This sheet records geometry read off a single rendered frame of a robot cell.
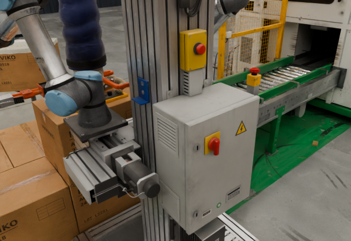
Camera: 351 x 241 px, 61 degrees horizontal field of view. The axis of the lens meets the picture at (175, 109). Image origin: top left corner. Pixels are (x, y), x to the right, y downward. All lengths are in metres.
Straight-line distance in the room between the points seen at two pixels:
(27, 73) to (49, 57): 1.92
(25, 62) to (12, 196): 1.51
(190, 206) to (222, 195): 0.17
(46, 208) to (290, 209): 1.69
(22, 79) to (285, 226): 2.57
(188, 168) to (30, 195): 1.11
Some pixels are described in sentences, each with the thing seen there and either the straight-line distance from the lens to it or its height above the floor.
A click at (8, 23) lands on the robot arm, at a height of 1.46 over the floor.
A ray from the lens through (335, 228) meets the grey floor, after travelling 2.49.
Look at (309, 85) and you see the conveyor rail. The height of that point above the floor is 0.58.
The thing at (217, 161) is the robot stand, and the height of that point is 1.04.
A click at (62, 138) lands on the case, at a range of 1.69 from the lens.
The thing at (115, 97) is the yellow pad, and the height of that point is 0.96.
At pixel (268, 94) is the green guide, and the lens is 2.81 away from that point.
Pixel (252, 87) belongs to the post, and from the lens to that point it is 2.06.
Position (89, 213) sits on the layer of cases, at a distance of 2.06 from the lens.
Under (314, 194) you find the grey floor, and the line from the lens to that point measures 2.71.
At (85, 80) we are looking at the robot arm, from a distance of 1.28.
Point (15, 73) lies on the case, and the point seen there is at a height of 0.79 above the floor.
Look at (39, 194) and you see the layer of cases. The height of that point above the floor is 0.54.
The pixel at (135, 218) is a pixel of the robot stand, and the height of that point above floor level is 0.21.
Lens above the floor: 1.67
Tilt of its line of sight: 26 degrees down
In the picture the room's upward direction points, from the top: 1 degrees counter-clockwise
